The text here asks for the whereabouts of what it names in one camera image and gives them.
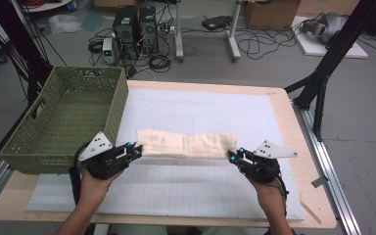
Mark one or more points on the brown cardboard box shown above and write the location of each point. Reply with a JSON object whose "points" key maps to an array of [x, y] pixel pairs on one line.
{"points": [[271, 14]]}

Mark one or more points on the slim black computer tower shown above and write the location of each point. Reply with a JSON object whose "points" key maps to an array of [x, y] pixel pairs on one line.
{"points": [[148, 29]]}

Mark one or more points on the grey tape piece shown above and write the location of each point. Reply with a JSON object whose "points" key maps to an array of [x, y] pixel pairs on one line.
{"points": [[319, 181]]}

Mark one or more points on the white desk leg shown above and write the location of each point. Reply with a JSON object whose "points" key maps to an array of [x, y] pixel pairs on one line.
{"points": [[178, 32], [233, 36]]}

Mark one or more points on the cream egg print cloth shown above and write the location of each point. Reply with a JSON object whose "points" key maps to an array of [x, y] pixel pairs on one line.
{"points": [[186, 143]]}

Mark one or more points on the small white power supply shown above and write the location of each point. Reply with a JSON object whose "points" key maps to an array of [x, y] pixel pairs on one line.
{"points": [[108, 50]]}

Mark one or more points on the person's right hand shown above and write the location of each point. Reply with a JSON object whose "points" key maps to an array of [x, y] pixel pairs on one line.
{"points": [[269, 194]]}

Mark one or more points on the white floor board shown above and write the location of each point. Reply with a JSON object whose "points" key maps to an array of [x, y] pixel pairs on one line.
{"points": [[313, 49]]}

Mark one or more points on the grey headset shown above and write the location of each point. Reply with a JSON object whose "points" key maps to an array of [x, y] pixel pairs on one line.
{"points": [[326, 26]]}

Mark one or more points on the clear plastic bag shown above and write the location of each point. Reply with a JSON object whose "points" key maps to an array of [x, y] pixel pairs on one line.
{"points": [[64, 23]]}

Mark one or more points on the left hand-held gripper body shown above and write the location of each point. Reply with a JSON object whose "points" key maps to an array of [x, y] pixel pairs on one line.
{"points": [[96, 147]]}

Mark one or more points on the large black computer tower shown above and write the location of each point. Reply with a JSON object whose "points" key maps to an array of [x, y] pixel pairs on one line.
{"points": [[124, 31]]}

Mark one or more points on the person's left hand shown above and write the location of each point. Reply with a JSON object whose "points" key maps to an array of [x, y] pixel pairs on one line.
{"points": [[93, 191]]}

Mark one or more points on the flat black device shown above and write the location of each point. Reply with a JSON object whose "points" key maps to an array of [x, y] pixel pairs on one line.
{"points": [[217, 23]]}

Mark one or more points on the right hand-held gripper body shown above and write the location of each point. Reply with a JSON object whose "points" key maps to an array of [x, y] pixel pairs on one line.
{"points": [[271, 150]]}

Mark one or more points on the green woven basket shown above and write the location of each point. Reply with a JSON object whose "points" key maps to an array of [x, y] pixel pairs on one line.
{"points": [[62, 124]]}

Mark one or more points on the white grid mat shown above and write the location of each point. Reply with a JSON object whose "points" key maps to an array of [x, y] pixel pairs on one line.
{"points": [[192, 107]]}

